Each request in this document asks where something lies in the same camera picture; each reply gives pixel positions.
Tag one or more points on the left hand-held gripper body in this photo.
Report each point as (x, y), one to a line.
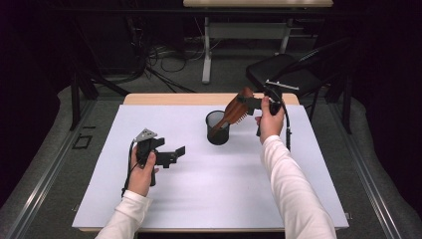
(144, 147)

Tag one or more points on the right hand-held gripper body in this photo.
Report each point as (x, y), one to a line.
(275, 96)

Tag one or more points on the brown wooden scoop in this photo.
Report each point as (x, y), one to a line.
(234, 111)

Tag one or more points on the black mesh pen cup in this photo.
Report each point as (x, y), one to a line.
(217, 137)

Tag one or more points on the person's right hand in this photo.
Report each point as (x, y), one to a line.
(270, 126)

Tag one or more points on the person's left hand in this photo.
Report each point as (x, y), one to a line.
(141, 179)

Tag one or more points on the black folding chair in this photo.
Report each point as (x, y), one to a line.
(282, 66)

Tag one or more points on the white table sheet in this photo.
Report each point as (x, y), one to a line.
(215, 192)

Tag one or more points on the black metal stand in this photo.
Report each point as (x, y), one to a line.
(75, 99)

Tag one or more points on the white-legged desk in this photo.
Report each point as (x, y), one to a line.
(258, 2)

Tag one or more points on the metal floor rail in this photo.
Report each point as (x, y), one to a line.
(49, 171)
(366, 172)

